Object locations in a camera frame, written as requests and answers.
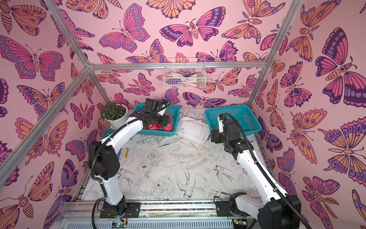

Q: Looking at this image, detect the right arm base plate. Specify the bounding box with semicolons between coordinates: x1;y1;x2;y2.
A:
214;199;258;218

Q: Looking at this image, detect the left teal plastic basket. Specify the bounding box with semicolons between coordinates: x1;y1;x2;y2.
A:
137;105;180;137

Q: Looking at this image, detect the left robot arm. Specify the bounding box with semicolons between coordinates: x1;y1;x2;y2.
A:
89;107;171;216

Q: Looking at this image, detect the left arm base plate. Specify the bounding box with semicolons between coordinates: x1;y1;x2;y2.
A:
100;202;141;219

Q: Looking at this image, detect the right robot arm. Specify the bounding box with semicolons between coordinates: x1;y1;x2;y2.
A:
213;113;311;229

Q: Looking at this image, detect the white wire wall basket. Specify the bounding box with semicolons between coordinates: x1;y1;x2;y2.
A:
162;57;207;89

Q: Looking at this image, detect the teal plastic basket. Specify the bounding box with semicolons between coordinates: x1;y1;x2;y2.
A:
204;104;263;135
137;105;180;137

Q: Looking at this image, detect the aluminium front rail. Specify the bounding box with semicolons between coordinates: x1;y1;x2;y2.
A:
54;198;260;229

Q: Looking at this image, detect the right teal plastic basket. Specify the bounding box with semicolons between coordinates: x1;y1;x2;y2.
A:
204;104;263;135

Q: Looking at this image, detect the red apple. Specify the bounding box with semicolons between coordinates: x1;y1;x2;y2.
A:
148;124;164;131
164;124;174;132

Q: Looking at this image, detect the green garden glove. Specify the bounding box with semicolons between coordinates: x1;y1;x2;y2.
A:
102;129;115;138

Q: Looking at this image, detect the white plastic tray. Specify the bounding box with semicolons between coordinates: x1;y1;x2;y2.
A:
176;117;210;145

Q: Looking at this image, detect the potted green plant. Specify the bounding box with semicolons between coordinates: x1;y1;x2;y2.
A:
101;103;129;130

